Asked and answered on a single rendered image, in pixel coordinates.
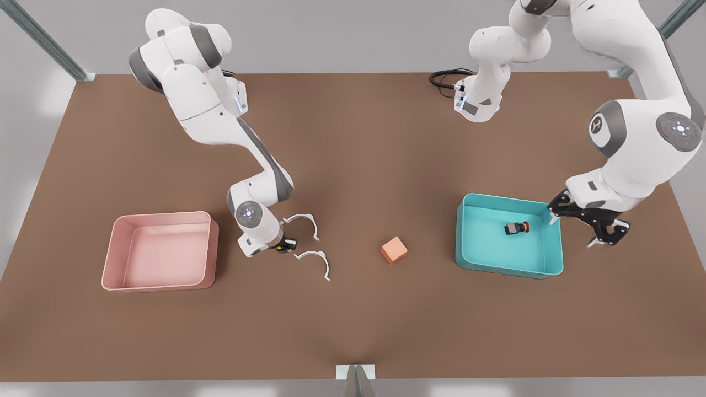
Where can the red button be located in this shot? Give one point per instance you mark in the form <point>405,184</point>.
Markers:
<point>515,227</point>

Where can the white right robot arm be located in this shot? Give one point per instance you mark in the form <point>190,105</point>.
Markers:
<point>209,110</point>

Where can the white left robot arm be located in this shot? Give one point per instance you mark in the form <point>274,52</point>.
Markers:
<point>634,132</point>

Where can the blue storage box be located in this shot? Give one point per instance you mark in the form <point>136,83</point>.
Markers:
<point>510,237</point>

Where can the pink storage box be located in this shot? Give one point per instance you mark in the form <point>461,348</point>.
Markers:
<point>160,251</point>

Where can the orange cube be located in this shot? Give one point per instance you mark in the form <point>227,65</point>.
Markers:
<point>394,250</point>

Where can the silver frame post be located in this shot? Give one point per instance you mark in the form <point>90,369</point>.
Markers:
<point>356,380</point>
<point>662,30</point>
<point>47,41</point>

